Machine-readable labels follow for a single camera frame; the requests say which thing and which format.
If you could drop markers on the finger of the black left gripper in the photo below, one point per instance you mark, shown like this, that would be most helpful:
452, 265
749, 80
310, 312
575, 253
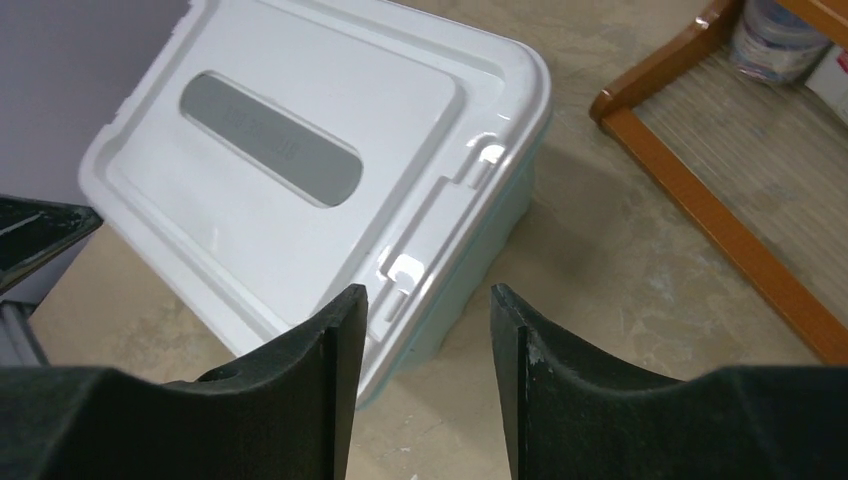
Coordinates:
33, 232

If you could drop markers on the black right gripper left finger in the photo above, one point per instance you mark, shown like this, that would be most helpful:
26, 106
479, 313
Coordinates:
282, 411

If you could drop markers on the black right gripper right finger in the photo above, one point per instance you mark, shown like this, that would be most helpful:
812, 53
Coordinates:
570, 410

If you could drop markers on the white plastic tray lid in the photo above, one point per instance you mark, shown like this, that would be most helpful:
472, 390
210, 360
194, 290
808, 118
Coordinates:
276, 152

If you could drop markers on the teal plastic tub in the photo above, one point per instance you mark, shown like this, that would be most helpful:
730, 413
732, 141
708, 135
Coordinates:
467, 272

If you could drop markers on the wooden three-tier shelf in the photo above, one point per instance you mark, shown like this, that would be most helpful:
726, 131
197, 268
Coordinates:
761, 170

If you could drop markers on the white box lower shelf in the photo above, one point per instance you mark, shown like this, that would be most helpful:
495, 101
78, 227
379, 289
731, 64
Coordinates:
828, 81

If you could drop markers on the clear jar lower shelf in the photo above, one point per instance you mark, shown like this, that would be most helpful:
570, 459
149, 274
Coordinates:
773, 45

